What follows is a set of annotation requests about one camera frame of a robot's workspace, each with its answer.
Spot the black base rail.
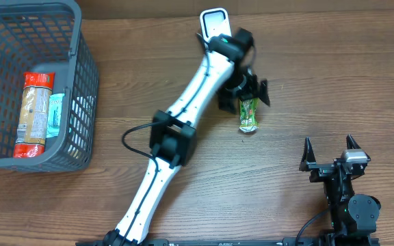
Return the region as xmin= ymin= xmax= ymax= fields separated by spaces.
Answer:
xmin=75 ymin=237 xmax=381 ymax=246

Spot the white barcode scanner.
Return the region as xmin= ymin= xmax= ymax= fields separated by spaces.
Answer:
xmin=200 ymin=8 xmax=232 ymax=42

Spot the grey plastic shopping basket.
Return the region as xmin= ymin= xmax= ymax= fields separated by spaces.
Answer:
xmin=0 ymin=0 xmax=99 ymax=172

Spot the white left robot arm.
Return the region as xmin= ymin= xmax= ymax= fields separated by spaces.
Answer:
xmin=102 ymin=29 xmax=270 ymax=246

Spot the green snack packet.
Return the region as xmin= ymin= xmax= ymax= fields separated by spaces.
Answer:
xmin=239 ymin=98 xmax=258 ymax=133

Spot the teal wipes packet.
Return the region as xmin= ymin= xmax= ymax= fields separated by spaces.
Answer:
xmin=47 ymin=94 xmax=64 ymax=138

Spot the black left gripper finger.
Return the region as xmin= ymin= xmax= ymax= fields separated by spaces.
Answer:
xmin=218 ymin=92 xmax=237 ymax=114
xmin=259 ymin=79 xmax=270 ymax=107

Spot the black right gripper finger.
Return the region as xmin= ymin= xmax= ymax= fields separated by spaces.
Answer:
xmin=346 ymin=134 xmax=360 ymax=150
xmin=301 ymin=137 xmax=316 ymax=164

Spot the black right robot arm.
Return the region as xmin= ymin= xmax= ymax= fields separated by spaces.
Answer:
xmin=299 ymin=135 xmax=381 ymax=245

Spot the orange noodle packet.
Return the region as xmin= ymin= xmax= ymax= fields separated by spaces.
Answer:
xmin=13 ymin=72 xmax=55 ymax=159

